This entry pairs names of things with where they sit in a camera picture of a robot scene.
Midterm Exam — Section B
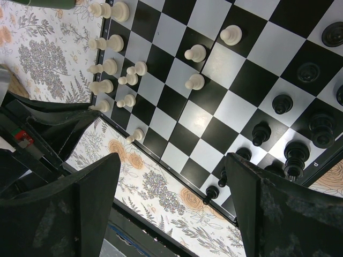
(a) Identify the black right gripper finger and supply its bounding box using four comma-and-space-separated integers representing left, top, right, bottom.
225, 153, 342, 256

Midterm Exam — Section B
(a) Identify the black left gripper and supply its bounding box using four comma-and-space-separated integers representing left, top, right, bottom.
1, 93, 121, 256

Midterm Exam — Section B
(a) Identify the black chess pawn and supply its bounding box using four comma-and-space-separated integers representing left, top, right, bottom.
297, 62, 320, 83
272, 94, 293, 115
252, 122, 271, 147
321, 21, 343, 48

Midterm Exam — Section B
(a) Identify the black white chess board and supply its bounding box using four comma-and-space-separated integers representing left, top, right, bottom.
90, 0, 343, 222

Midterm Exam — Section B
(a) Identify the green plastic tray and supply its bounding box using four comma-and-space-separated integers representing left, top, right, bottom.
22, 0, 76, 10

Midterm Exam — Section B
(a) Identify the black chess queen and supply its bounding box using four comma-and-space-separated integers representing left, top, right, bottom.
308, 111, 336, 149

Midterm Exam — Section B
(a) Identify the white chess rook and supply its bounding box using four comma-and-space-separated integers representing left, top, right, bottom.
88, 100, 110, 112

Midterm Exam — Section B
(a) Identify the white chess knight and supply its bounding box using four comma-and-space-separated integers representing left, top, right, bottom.
89, 79, 114, 95

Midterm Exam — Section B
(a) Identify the white chess pawn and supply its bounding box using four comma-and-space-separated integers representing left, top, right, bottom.
220, 25, 242, 46
185, 74, 205, 90
184, 44, 206, 63

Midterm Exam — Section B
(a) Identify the white chess king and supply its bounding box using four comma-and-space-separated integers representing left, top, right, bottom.
88, 1, 129, 22

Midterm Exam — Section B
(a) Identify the floral table cloth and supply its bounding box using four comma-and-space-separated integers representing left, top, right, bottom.
0, 0, 343, 257

